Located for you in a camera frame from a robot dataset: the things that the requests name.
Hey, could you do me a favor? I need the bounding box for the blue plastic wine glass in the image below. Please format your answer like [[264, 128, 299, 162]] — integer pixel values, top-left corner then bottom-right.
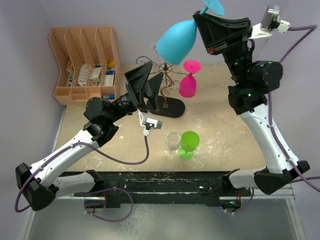
[[155, 0, 225, 66]]

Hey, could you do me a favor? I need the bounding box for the metal wine glass rack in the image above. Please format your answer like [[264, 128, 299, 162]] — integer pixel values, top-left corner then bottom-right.
[[135, 55, 187, 119]]

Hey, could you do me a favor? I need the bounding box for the white blister pack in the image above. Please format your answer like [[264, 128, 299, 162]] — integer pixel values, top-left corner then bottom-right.
[[77, 63, 89, 87]]

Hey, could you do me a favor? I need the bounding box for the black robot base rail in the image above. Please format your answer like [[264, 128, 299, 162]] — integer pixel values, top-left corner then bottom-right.
[[42, 170, 291, 208]]

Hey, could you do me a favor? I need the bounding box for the green plastic wine glass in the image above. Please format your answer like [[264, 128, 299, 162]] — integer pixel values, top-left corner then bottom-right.
[[178, 131, 200, 160]]

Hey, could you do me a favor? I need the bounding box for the yellow small object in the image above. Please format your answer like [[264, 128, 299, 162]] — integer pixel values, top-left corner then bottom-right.
[[107, 60, 115, 69]]

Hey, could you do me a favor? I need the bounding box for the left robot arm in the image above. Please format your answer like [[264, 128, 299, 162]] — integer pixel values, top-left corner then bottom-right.
[[14, 61, 163, 213]]

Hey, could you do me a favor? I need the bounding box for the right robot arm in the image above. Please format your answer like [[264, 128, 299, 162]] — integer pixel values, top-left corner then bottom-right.
[[193, 10, 310, 196]]

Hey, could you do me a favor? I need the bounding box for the blue white box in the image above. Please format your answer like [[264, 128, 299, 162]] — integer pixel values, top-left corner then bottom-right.
[[103, 70, 116, 87]]

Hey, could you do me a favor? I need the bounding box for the clear tall flute glass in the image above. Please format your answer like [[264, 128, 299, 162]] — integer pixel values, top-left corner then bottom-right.
[[149, 42, 160, 65]]

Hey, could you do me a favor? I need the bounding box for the blue capped small bottle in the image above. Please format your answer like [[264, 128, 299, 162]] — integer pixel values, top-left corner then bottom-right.
[[102, 94, 115, 100]]

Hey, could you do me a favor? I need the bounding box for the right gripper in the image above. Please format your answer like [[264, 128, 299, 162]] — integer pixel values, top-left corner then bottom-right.
[[193, 11, 253, 85]]

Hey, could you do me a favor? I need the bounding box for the colourful booklet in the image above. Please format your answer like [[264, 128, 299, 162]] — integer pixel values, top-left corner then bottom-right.
[[66, 60, 75, 87]]

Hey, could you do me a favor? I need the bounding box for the clear front wine glass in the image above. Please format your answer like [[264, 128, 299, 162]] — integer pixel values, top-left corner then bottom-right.
[[164, 132, 181, 160]]

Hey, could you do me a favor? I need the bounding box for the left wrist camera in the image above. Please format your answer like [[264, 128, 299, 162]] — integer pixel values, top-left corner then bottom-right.
[[138, 110, 163, 137]]

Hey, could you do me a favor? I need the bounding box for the pink plastic wine glass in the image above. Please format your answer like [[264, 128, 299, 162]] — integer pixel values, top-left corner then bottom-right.
[[179, 60, 202, 98]]

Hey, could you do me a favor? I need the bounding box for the peach plastic file organizer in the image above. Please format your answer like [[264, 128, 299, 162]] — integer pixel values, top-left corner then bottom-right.
[[48, 26, 121, 106]]

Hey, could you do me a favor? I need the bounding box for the white medicine box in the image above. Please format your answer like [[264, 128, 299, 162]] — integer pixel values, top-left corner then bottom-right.
[[88, 67, 102, 84]]

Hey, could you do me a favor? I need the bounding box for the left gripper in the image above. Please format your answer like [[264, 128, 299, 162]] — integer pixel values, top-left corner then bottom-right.
[[106, 61, 162, 124]]

